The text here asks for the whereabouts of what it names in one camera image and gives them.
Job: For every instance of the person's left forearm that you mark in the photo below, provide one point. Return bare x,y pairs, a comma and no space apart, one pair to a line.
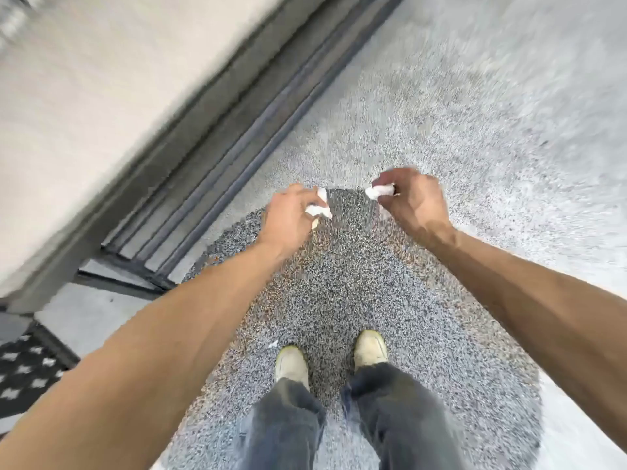
161,347

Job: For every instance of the person's right cream shoe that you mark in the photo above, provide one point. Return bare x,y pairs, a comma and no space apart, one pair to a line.
371,349

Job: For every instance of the person's left cream shoe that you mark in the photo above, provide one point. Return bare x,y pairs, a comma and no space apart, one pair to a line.
291,367

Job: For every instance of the person's right hand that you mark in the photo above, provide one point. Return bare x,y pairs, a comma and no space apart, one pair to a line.
421,200

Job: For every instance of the person's right forearm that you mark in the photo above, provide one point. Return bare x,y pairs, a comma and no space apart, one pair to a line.
539,308

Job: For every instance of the black mat with white stars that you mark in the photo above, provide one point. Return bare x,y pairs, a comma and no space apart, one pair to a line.
24,376

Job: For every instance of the grey jeans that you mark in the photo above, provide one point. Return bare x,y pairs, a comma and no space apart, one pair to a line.
406,416

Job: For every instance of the person's cream shoe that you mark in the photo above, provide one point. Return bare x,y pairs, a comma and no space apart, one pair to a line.
371,349
291,367

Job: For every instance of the grey metal sliding door track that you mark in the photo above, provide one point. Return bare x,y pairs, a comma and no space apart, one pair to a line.
235,156

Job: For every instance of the person's right fingers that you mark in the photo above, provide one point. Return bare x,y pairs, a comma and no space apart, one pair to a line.
397,180

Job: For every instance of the beige door with grey frame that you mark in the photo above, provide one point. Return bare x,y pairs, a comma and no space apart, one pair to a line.
98,92

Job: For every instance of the person's left fingers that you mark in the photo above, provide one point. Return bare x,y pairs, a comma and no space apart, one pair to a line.
302,196

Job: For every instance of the white paper piece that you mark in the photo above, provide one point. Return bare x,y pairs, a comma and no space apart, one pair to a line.
379,191
317,210

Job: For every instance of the person's left hand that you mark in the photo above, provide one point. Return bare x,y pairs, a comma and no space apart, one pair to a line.
284,215

